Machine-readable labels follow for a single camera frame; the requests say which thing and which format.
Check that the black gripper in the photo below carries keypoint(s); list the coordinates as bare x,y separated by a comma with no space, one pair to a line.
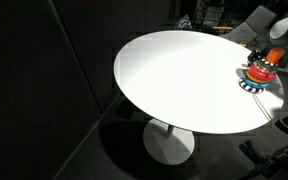
259,54

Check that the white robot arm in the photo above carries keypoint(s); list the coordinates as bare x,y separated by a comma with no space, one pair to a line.
284,30

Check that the wooden bar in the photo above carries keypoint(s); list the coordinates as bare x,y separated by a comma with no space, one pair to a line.
222,28

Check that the dark metal rack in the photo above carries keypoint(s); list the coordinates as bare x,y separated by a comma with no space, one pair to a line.
214,13

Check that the patterned black object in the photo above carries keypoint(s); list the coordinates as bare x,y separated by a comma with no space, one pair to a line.
184,22

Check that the white table pedestal base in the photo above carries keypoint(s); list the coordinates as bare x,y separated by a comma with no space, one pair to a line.
169,146

